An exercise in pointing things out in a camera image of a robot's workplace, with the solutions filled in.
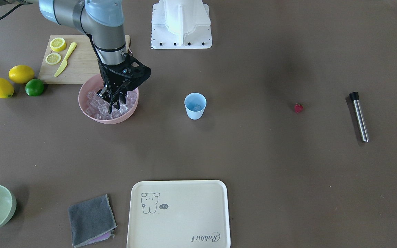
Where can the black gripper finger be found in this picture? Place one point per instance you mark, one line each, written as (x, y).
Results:
(103, 93)
(117, 102)

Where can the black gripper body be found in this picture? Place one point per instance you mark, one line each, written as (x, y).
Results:
(110, 78)

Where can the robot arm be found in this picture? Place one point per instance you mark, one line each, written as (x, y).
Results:
(102, 22)

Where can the pink bowl of ice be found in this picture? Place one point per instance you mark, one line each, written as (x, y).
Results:
(97, 108)

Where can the light blue plastic cup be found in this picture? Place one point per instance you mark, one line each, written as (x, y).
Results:
(195, 104)

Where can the wooden cutting board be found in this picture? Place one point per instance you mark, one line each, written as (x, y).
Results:
(82, 63)

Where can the yellow plastic knife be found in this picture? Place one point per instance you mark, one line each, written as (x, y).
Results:
(64, 62)

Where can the lemon half slice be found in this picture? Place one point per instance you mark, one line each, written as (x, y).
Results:
(53, 58)
(58, 44)

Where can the green lime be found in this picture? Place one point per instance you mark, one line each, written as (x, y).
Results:
(34, 87)

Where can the whole lemon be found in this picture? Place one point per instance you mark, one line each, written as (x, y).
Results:
(6, 89)
(21, 74)

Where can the grey folded cloth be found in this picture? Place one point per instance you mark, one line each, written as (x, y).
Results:
(91, 221)

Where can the cream rabbit tray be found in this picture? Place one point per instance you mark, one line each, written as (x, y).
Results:
(179, 214)

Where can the red strawberry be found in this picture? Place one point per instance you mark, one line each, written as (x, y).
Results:
(298, 108)

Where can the steel muddler black tip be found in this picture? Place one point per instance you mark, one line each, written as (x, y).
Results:
(354, 96)

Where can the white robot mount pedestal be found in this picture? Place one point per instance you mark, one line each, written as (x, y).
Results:
(181, 24)

